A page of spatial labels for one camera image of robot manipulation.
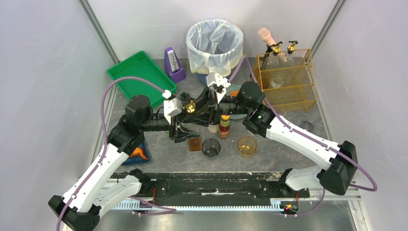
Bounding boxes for spice jar black lid beans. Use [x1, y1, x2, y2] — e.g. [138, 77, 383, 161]
[207, 125, 218, 133]

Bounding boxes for purple cable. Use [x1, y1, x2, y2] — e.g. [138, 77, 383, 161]
[55, 76, 166, 231]
[228, 55, 378, 192]

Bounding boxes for yellow wire basket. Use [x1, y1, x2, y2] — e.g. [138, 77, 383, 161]
[253, 49, 318, 114]

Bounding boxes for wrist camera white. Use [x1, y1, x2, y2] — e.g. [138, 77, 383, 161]
[162, 90, 183, 118]
[205, 72, 231, 94]

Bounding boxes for grey round plate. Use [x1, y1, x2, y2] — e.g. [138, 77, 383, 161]
[226, 84, 246, 120]

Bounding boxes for orange fried chicken piece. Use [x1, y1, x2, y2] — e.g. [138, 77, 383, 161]
[230, 90, 239, 97]

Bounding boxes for spice jar black lid powder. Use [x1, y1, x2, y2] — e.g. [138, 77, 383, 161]
[179, 92, 191, 105]

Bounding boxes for black microphone stand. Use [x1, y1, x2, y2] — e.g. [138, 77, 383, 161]
[253, 46, 273, 82]

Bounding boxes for red sauce bottle yellow cap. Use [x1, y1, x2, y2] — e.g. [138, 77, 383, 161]
[218, 115, 230, 139]

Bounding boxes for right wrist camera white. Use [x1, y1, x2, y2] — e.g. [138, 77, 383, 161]
[205, 72, 231, 94]

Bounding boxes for blue snack bag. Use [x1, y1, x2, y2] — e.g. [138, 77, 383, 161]
[122, 142, 151, 166]

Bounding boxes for green plastic tray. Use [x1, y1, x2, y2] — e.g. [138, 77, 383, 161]
[107, 51, 177, 108]

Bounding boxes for white cable duct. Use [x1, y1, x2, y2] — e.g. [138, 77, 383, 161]
[112, 199, 298, 213]

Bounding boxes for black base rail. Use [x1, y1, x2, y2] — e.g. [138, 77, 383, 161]
[111, 172, 310, 205]

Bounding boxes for beige microphone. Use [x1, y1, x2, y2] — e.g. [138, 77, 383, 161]
[258, 27, 277, 47]

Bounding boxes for amber glass cup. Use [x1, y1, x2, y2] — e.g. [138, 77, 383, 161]
[237, 136, 257, 155]

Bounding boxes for purple metronome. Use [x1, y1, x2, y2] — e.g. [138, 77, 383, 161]
[164, 47, 186, 83]

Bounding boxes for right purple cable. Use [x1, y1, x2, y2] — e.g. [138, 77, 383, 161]
[228, 55, 378, 192]

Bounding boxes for dark grey glass cup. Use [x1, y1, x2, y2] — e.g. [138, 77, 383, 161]
[202, 139, 221, 157]

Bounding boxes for glass oil bottle dark liquid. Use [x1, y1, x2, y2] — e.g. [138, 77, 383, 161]
[266, 41, 283, 89]

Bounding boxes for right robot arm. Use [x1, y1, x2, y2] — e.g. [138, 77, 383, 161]
[183, 81, 358, 195]

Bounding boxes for spice jar right side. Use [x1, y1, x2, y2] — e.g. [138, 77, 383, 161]
[299, 120, 315, 132]

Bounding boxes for clear glass oil bottle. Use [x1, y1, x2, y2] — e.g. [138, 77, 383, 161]
[281, 40, 298, 87]

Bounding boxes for glass oil bottle amber residue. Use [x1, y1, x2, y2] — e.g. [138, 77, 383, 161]
[184, 100, 202, 152]

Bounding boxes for white plastic bin liner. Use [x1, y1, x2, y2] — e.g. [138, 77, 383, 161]
[186, 19, 243, 77]

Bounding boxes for blue trash bin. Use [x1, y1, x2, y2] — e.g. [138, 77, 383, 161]
[196, 73, 208, 85]

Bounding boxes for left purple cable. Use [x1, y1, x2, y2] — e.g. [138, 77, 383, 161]
[55, 76, 166, 231]

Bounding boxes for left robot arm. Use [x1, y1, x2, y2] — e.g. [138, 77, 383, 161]
[49, 93, 213, 231]

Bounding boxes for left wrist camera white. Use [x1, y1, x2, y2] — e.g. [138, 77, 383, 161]
[162, 90, 183, 118]

